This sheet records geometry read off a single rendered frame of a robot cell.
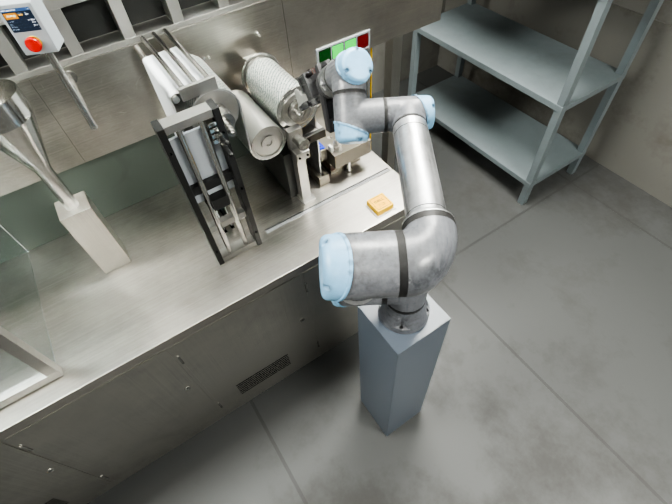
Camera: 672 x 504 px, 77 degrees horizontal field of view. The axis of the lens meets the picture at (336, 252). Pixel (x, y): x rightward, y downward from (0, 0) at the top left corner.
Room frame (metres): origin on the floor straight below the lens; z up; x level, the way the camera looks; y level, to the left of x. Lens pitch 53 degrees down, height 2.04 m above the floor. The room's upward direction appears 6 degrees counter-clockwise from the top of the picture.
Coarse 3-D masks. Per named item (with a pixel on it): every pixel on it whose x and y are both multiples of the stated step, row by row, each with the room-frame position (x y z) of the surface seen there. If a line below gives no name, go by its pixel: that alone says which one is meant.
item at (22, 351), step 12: (0, 336) 0.51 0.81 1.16; (12, 336) 0.53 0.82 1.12; (12, 348) 0.51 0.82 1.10; (24, 348) 0.52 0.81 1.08; (24, 360) 0.50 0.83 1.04; (36, 360) 0.51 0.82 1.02; (48, 360) 0.53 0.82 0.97; (48, 372) 0.51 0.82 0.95; (60, 372) 0.52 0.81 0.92; (36, 384) 0.49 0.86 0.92; (12, 396) 0.46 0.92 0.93; (0, 408) 0.44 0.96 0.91
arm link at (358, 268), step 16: (320, 240) 0.46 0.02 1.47; (336, 240) 0.44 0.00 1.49; (352, 240) 0.43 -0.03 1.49; (368, 240) 0.43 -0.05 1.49; (384, 240) 0.43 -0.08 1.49; (400, 240) 0.42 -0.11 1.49; (320, 256) 0.44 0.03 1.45; (336, 256) 0.41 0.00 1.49; (352, 256) 0.40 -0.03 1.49; (368, 256) 0.40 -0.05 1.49; (384, 256) 0.40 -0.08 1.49; (400, 256) 0.39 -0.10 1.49; (320, 272) 0.42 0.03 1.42; (336, 272) 0.38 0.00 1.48; (352, 272) 0.38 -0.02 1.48; (368, 272) 0.38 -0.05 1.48; (384, 272) 0.38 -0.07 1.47; (400, 272) 0.37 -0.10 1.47; (320, 288) 0.41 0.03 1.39; (336, 288) 0.37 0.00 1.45; (352, 288) 0.37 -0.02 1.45; (368, 288) 0.36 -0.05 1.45; (384, 288) 0.36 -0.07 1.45; (400, 288) 0.36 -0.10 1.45; (336, 304) 0.57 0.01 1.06; (352, 304) 0.54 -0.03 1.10; (368, 304) 0.57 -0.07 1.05
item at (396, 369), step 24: (360, 312) 0.64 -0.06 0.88; (432, 312) 0.60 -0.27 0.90; (360, 336) 0.64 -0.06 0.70; (384, 336) 0.54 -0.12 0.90; (408, 336) 0.53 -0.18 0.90; (432, 336) 0.55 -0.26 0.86; (360, 360) 0.65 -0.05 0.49; (384, 360) 0.53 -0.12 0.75; (408, 360) 0.50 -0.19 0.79; (432, 360) 0.56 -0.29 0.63; (360, 384) 0.65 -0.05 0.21; (384, 384) 0.52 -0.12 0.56; (408, 384) 0.52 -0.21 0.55; (384, 408) 0.51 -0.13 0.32; (408, 408) 0.53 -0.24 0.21; (384, 432) 0.49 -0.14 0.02
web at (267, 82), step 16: (256, 64) 1.36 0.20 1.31; (272, 64) 1.35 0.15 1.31; (256, 80) 1.30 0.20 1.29; (272, 80) 1.25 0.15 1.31; (288, 80) 1.24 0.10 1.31; (256, 96) 1.30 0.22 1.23; (272, 96) 1.20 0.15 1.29; (176, 112) 1.19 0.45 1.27; (240, 112) 1.10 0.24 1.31; (272, 112) 1.20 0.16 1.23; (192, 128) 1.03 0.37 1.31; (240, 128) 1.13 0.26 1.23; (224, 208) 1.03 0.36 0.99
